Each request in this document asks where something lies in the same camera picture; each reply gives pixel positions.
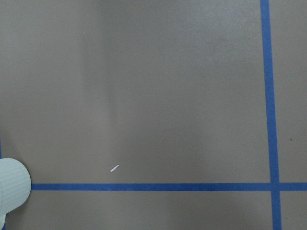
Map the white mug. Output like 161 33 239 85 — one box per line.
0 158 31 229

